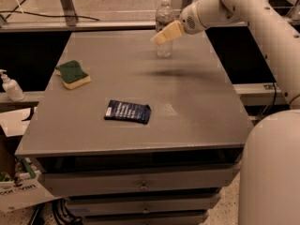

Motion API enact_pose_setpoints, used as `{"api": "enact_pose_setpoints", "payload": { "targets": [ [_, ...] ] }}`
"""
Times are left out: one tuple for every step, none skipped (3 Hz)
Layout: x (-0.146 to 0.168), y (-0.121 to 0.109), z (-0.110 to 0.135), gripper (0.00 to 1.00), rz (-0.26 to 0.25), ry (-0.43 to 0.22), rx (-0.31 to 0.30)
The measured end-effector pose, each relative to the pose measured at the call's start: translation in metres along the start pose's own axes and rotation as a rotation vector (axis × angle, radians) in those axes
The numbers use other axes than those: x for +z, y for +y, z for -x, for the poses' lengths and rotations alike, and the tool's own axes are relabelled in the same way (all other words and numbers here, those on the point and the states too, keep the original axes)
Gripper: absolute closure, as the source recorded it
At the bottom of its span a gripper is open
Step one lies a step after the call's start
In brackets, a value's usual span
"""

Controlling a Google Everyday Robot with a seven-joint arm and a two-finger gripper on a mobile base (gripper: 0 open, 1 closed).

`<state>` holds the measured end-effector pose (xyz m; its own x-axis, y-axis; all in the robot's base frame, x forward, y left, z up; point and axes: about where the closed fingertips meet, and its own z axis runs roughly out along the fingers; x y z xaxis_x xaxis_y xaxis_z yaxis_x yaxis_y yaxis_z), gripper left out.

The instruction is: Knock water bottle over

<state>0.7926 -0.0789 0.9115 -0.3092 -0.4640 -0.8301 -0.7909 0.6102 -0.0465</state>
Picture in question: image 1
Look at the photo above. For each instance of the white cardboard box with items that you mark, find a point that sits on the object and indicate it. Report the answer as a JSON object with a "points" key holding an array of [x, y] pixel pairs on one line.
{"points": [[22, 189]]}

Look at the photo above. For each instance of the dark blue snack packet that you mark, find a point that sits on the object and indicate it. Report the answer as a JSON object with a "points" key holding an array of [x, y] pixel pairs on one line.
{"points": [[126, 111]]}

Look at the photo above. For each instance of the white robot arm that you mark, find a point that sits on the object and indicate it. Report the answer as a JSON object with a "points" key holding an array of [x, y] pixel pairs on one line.
{"points": [[269, 188]]}

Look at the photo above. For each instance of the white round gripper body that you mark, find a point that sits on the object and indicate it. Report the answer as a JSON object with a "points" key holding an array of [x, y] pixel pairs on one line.
{"points": [[188, 22]]}

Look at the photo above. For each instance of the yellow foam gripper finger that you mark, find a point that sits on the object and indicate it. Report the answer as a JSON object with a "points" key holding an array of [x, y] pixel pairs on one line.
{"points": [[170, 32]]}

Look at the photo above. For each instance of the aluminium frame rail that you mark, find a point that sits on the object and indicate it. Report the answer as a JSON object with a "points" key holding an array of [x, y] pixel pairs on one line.
{"points": [[93, 25]]}

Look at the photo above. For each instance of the grey metal drawer cabinet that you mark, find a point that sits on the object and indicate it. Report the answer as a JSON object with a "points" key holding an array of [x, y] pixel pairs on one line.
{"points": [[147, 141]]}

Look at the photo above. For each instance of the green and yellow sponge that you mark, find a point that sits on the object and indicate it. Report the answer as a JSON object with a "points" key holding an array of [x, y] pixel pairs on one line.
{"points": [[72, 74]]}

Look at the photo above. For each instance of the white pump dispenser bottle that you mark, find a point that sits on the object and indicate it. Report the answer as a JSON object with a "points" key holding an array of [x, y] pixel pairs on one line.
{"points": [[11, 87]]}

